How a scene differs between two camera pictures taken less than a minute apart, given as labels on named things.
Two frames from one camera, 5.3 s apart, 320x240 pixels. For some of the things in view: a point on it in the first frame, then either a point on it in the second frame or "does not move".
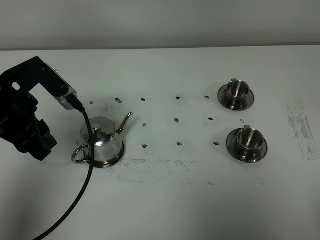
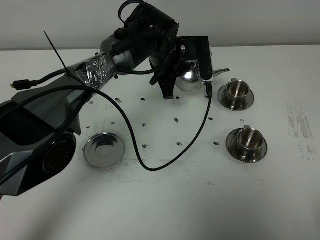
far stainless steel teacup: x=238 y=92 does not move
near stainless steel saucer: x=231 y=143 does not move
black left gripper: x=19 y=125 → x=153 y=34
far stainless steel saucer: x=222 y=96 does not move
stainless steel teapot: x=109 y=148 → x=189 y=79
